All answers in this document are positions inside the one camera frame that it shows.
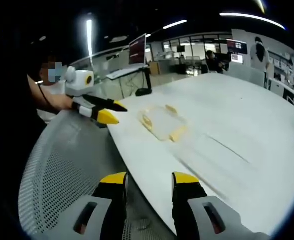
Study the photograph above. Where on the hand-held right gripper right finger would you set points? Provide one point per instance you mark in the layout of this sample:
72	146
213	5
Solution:
194	215

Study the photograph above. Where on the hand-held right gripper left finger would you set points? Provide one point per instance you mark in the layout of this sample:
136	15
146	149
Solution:
97	215

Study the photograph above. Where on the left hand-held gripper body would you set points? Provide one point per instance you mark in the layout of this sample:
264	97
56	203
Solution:
78	81

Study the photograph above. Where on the person's white shirt torso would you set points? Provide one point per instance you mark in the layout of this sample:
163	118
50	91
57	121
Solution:
53	88

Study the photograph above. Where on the white office desk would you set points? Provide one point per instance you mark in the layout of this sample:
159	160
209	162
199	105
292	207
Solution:
122	73

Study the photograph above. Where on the long ceiling light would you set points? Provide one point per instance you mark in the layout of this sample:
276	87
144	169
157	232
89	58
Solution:
175	24
252	17
89	37

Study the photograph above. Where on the black monitor stand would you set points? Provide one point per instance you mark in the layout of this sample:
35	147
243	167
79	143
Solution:
147	85

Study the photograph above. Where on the white mesh office chair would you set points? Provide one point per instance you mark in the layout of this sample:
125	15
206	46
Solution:
62	155

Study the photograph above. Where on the brown cardboard box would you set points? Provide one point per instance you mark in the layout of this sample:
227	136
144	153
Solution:
155	68

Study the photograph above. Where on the computer monitor with red screen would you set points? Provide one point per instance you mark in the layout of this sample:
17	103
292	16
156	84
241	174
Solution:
137	50

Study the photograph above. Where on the small computer monitor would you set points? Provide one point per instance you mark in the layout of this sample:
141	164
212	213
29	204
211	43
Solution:
237	59

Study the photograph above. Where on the white chair back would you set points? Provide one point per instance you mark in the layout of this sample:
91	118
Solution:
247	73

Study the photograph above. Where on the wall screen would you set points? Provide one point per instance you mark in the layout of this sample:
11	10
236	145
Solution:
237	47

